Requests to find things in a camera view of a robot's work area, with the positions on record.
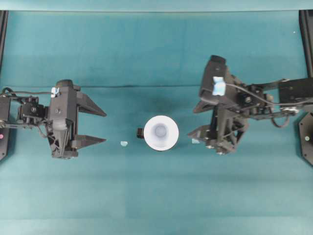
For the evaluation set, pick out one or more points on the black cup holder with handle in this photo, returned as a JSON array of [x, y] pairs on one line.
[[140, 133]]

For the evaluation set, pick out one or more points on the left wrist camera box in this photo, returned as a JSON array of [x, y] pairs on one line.
[[56, 90]]

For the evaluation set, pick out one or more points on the right black frame post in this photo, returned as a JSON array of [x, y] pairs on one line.
[[306, 28]]

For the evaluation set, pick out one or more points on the left pale tape marker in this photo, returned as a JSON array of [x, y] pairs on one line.
[[124, 143]]

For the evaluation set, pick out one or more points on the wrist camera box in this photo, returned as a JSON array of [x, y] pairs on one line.
[[212, 80], [56, 90]]

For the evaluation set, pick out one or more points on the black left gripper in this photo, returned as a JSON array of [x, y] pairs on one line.
[[62, 127]]

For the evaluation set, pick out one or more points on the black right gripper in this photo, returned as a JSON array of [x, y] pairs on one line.
[[226, 128]]

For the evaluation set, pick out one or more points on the right pale tape marker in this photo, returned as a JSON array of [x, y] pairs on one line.
[[194, 141]]

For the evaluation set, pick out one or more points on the teal table cloth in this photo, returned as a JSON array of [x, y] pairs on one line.
[[136, 66]]

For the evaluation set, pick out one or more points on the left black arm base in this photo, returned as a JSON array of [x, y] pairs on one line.
[[4, 139]]

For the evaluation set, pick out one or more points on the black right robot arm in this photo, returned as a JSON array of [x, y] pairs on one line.
[[276, 101]]

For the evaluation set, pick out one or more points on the pale tape marker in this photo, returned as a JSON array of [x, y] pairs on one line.
[[124, 143], [194, 141]]

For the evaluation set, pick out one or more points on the black frame post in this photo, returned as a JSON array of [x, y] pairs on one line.
[[306, 28], [3, 26]]

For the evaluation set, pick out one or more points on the left black frame post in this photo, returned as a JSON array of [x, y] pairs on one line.
[[3, 26]]

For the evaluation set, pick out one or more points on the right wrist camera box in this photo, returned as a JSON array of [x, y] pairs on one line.
[[212, 80]]

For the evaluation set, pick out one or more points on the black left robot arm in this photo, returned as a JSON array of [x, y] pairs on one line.
[[19, 109]]

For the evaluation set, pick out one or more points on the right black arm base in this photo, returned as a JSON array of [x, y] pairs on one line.
[[306, 137]]

